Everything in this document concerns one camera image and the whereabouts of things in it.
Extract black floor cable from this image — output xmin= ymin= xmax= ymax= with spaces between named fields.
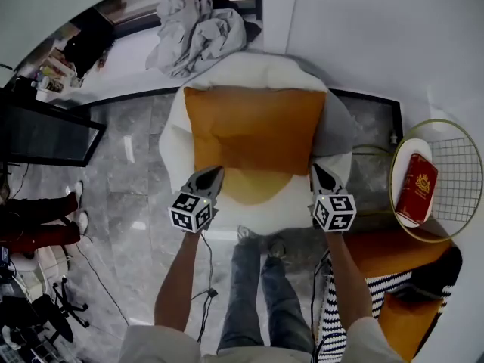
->
xmin=73 ymin=240 xmax=132 ymax=327

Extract person's blue jeans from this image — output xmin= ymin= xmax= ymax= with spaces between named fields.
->
xmin=216 ymin=236 xmax=315 ymax=357

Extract person's shoe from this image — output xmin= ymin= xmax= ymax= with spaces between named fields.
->
xmin=236 ymin=225 xmax=260 ymax=247
xmin=266 ymin=235 xmax=288 ymax=259

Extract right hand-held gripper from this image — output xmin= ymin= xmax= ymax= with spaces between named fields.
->
xmin=309 ymin=163 xmax=358 ymax=234

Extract white beanbag chair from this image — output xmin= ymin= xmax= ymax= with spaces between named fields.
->
xmin=157 ymin=51 xmax=356 ymax=237

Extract person's right shoe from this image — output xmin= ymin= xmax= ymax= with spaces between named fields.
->
xmin=266 ymin=235 xmax=288 ymax=259

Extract pile of colourful small boxes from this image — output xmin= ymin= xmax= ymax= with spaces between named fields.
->
xmin=29 ymin=47 xmax=84 ymax=92

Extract grey crumpled clothes pile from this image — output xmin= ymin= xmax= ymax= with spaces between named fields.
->
xmin=145 ymin=0 xmax=249 ymax=79

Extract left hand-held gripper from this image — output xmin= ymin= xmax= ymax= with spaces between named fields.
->
xmin=167 ymin=165 xmax=226 ymax=235

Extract orange sofa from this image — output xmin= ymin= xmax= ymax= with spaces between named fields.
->
xmin=342 ymin=228 xmax=453 ymax=279

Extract red hardcover book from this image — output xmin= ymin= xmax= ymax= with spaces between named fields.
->
xmin=395 ymin=152 xmax=439 ymax=225

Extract black glass door cabinet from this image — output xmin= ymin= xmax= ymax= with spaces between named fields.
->
xmin=0 ymin=88 xmax=107 ymax=169

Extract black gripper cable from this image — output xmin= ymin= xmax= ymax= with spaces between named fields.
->
xmin=188 ymin=232 xmax=219 ymax=346
xmin=309 ymin=251 xmax=332 ymax=363

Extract person's left forearm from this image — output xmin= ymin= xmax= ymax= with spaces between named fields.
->
xmin=154 ymin=231 xmax=203 ymax=332

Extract black office chair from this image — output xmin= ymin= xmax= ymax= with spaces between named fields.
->
xmin=0 ymin=278 xmax=90 ymax=343

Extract black bag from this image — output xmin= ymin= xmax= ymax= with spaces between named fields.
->
xmin=62 ymin=8 xmax=116 ymax=79

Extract beige round stool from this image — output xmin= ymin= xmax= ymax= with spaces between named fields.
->
xmin=14 ymin=246 xmax=73 ymax=279

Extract person's right forearm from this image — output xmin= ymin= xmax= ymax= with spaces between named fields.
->
xmin=324 ymin=231 xmax=374 ymax=330

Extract person's left shoe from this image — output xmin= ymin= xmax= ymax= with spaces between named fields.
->
xmin=236 ymin=225 xmax=260 ymax=247

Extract gold wire round side table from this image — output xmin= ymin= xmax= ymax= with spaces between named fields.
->
xmin=351 ymin=118 xmax=484 ymax=244

